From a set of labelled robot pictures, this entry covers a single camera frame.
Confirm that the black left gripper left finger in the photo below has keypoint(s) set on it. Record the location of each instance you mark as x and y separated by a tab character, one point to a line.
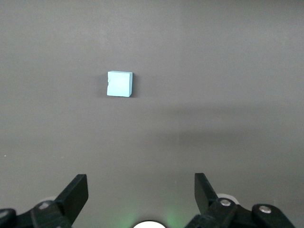
73	197

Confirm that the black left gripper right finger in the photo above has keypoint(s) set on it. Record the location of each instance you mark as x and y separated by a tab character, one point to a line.
205	197

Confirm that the light blue foam block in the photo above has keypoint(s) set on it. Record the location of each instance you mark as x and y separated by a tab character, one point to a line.
118	84

